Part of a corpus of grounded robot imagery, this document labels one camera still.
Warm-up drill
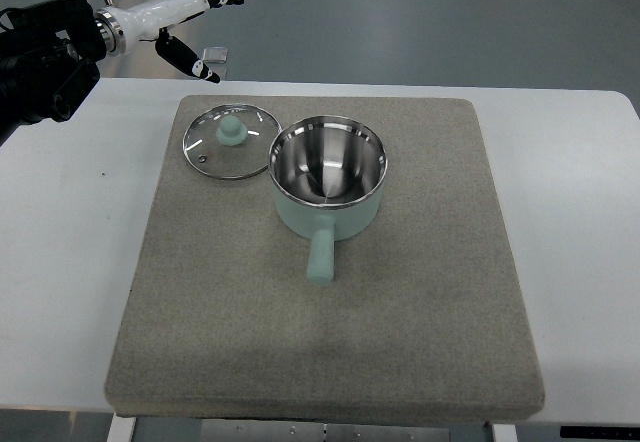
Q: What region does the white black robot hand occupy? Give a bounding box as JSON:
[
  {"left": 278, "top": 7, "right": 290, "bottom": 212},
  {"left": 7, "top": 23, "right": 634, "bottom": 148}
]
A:
[{"left": 95, "top": 0, "right": 244, "bottom": 83}]

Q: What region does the glass lid with green knob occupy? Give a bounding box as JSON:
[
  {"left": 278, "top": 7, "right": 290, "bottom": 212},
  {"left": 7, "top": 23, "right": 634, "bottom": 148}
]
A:
[{"left": 182, "top": 103, "right": 282, "bottom": 180}]

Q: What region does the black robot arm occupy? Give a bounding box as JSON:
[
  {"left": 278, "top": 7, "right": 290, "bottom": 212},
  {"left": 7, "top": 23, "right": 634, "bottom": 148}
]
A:
[{"left": 1, "top": 0, "right": 107, "bottom": 142}]

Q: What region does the mint green pot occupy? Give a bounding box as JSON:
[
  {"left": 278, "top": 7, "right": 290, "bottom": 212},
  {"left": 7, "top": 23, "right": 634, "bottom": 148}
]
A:
[{"left": 268, "top": 115, "right": 388, "bottom": 286}]

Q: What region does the clear floor plate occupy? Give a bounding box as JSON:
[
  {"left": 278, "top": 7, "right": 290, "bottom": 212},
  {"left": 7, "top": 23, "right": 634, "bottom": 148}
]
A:
[{"left": 202, "top": 46, "right": 229, "bottom": 64}]

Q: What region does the grey fabric mat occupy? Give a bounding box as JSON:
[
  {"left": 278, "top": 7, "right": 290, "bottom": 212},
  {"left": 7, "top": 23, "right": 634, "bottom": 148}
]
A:
[{"left": 104, "top": 96, "right": 545, "bottom": 425}]

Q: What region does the metal table frame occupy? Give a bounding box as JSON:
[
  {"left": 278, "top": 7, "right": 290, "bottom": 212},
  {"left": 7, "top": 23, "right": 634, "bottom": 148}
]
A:
[{"left": 107, "top": 411, "right": 519, "bottom": 442}]

